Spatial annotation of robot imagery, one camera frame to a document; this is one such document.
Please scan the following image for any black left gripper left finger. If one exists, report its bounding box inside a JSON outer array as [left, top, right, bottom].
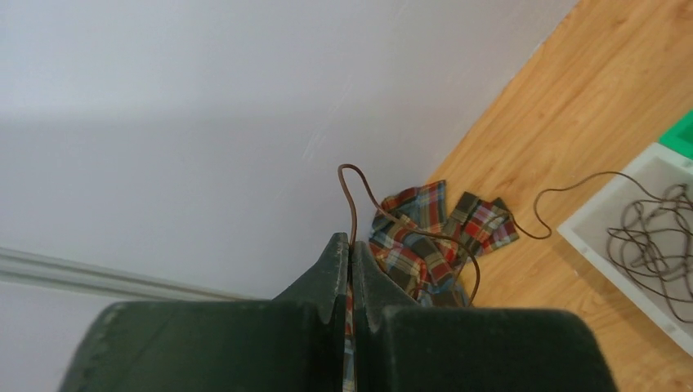
[[60, 233, 349, 391]]

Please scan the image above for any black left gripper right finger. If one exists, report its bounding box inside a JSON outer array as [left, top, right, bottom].
[[351, 242, 616, 391]]

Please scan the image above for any brown cable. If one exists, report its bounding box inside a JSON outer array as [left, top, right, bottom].
[[336, 163, 667, 309]]

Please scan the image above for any plaid cloth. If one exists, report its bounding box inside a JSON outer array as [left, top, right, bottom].
[[343, 179, 521, 392]]

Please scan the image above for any white plastic bin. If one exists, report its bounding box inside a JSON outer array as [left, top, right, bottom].
[[558, 143, 692, 354]]

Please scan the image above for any green plastic bin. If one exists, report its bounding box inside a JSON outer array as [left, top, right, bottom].
[[658, 110, 693, 159]]

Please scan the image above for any left aluminium frame post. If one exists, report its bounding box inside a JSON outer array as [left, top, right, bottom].
[[1, 247, 248, 301]]

